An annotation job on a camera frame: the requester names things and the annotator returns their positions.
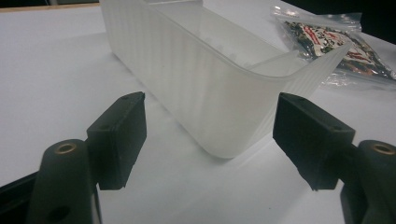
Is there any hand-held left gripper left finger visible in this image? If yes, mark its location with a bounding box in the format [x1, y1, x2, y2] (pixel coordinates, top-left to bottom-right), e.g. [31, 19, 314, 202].
[25, 91, 148, 224]

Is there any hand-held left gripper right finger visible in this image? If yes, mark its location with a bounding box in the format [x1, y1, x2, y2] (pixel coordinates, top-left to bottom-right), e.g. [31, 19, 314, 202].
[272, 91, 396, 224]

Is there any clear printed snack bag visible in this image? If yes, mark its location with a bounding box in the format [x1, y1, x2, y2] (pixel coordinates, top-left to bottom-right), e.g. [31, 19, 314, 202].
[270, 5, 396, 91]

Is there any translucent white plastic bin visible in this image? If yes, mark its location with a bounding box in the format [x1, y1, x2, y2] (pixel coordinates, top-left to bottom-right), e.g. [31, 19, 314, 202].
[99, 0, 354, 160]

